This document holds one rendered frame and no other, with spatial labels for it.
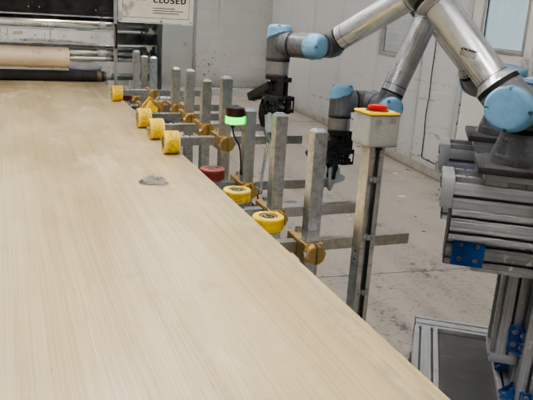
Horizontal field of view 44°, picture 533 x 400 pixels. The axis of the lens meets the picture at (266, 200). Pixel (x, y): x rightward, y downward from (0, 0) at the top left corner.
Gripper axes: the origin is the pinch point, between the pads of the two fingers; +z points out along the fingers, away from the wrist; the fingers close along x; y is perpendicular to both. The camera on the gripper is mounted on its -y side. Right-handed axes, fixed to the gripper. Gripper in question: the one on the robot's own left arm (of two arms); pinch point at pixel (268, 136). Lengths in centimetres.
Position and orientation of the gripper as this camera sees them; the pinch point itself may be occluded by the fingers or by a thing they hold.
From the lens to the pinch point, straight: 212.3
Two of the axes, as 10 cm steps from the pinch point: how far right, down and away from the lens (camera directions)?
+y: 6.5, 2.5, -7.2
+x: 7.5, -1.4, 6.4
